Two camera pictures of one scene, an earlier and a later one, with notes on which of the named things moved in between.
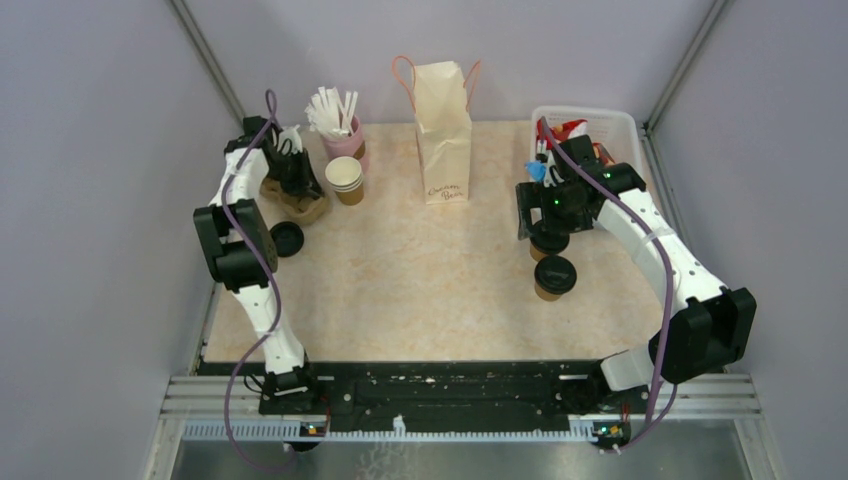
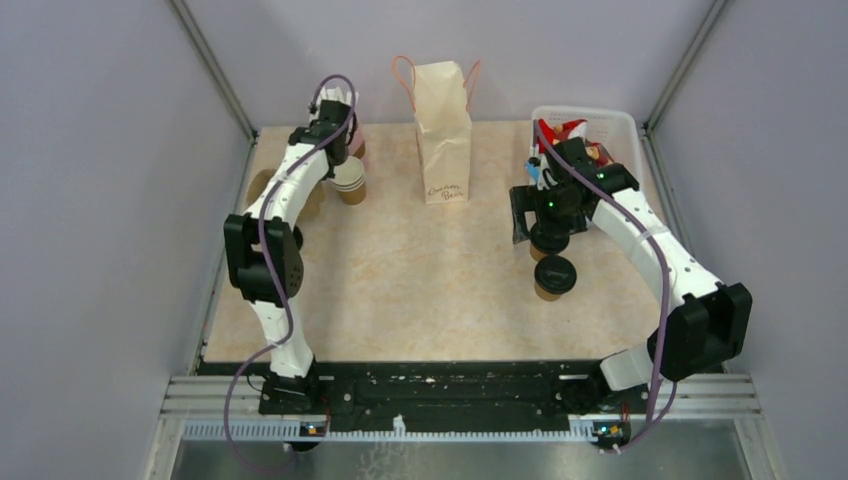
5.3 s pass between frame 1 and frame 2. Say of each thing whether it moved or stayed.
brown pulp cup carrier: stayed
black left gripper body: moved
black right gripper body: stayed
